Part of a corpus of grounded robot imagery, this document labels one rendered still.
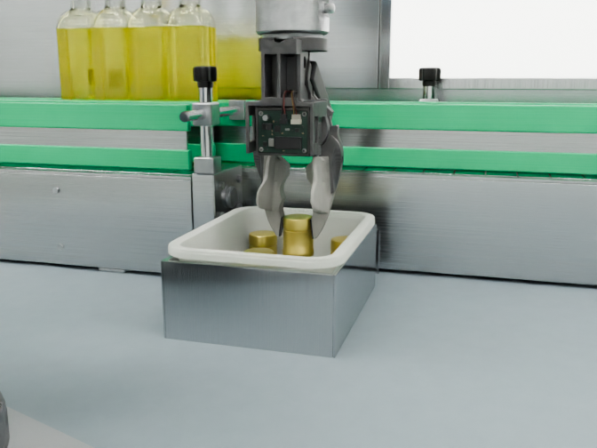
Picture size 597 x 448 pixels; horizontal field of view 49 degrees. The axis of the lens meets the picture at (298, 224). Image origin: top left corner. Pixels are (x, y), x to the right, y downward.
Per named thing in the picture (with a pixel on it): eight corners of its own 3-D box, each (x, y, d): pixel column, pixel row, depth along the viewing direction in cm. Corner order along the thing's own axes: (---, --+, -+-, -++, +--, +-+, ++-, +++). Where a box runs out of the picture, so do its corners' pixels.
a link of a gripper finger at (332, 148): (304, 196, 72) (291, 116, 71) (307, 194, 74) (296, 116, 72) (346, 192, 71) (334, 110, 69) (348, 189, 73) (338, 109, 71)
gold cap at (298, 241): (309, 259, 73) (309, 220, 72) (278, 257, 74) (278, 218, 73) (317, 251, 76) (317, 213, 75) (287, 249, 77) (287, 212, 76)
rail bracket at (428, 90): (442, 161, 97) (447, 68, 94) (440, 167, 91) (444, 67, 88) (415, 160, 98) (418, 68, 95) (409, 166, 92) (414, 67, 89)
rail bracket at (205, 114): (250, 162, 89) (249, 67, 87) (198, 180, 73) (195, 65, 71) (229, 161, 90) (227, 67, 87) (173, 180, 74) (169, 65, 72)
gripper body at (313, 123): (242, 160, 67) (241, 36, 64) (269, 151, 75) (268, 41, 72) (316, 163, 65) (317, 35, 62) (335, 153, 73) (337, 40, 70)
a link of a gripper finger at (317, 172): (301, 248, 69) (288, 161, 68) (315, 236, 75) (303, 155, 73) (330, 245, 68) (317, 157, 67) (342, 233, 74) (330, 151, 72)
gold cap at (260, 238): (266, 274, 78) (266, 237, 77) (242, 269, 80) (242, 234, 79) (283, 267, 81) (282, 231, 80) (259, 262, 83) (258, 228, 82)
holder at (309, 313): (382, 273, 86) (384, 213, 84) (334, 357, 60) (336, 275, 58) (257, 263, 90) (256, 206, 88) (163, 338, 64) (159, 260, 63)
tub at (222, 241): (377, 282, 80) (378, 212, 79) (336, 354, 59) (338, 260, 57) (242, 270, 85) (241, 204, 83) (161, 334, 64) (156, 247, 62)
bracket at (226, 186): (247, 216, 89) (246, 164, 87) (219, 231, 80) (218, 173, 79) (222, 214, 90) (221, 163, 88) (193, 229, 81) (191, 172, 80)
